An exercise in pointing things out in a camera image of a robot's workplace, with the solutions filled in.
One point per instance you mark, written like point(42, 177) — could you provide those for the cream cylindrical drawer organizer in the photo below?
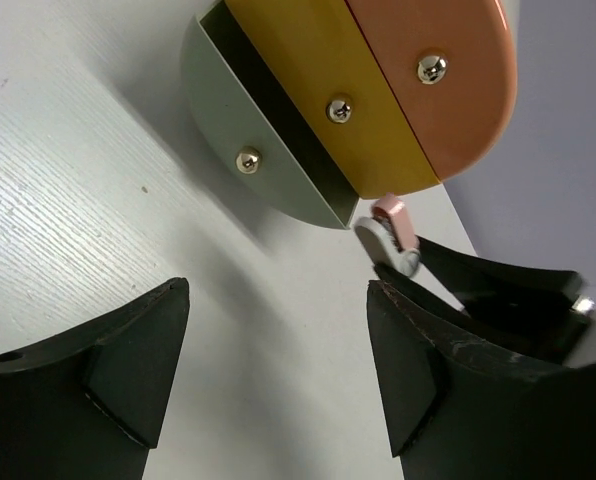
point(512, 11)

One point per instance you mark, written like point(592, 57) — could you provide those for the grey-green bottom drawer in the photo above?
point(254, 128)

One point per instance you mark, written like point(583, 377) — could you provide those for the pink white mini stapler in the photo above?
point(388, 237)

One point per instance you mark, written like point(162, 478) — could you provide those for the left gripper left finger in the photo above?
point(90, 402)

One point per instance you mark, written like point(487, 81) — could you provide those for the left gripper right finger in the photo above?
point(459, 407)

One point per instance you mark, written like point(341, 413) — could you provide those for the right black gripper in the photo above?
point(509, 313)

